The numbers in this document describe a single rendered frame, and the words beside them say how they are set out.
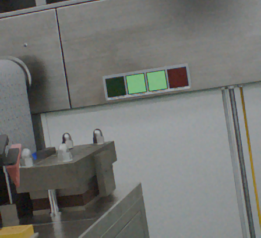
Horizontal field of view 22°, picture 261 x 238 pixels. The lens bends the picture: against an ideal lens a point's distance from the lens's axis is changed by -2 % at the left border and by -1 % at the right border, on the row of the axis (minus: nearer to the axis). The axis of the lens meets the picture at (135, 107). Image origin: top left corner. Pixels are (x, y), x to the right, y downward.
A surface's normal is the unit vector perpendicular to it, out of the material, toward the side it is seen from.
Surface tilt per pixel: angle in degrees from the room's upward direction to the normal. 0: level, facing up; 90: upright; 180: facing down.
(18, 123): 90
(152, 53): 90
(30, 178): 90
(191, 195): 90
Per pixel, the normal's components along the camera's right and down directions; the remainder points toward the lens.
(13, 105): 0.97, -0.14
